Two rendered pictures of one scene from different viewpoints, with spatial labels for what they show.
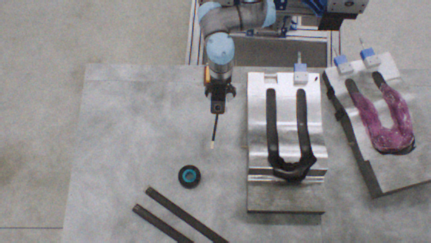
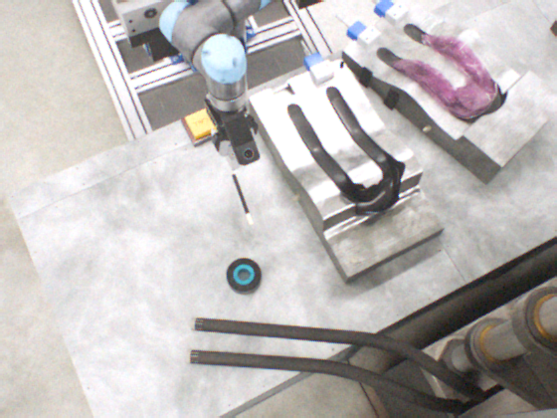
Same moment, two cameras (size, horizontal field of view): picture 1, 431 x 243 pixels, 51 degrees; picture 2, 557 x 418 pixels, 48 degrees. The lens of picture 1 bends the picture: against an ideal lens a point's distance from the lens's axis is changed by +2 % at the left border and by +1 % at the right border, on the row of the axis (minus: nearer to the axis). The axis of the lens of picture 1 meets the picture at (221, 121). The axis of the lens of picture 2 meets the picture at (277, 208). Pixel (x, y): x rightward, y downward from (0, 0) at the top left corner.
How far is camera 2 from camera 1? 0.29 m
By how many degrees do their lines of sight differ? 11
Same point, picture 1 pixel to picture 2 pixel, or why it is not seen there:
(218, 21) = (201, 24)
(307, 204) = (418, 230)
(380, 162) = (478, 131)
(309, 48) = (283, 52)
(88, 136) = (68, 295)
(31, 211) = not seen: outside the picture
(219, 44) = (222, 51)
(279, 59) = (254, 83)
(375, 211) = (498, 197)
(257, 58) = not seen: hidden behind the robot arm
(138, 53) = (52, 165)
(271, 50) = not seen: hidden behind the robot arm
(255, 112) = (287, 145)
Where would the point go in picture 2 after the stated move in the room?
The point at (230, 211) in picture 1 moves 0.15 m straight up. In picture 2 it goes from (322, 293) to (328, 276)
